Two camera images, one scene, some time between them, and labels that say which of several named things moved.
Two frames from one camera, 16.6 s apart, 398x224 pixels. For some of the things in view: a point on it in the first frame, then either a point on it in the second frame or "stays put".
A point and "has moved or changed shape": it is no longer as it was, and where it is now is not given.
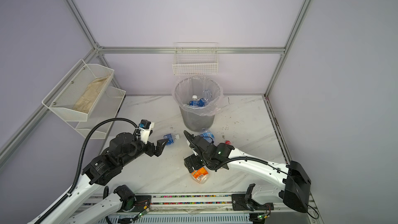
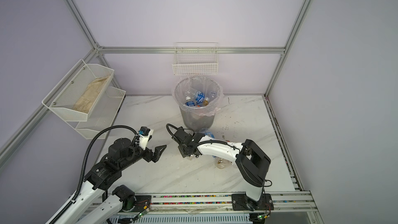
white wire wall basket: x=195 y=58 stays put
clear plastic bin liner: x=199 y=95 stays put
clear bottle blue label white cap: x=171 y=137 -> x=200 y=98
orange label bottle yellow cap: x=200 y=176 -> x=206 y=101
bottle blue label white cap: x=195 y=101 has moved or changed shape
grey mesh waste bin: x=198 y=98 stays put
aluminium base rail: x=189 y=209 stays put
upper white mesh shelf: x=76 y=95 stays put
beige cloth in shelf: x=86 y=101 stays put
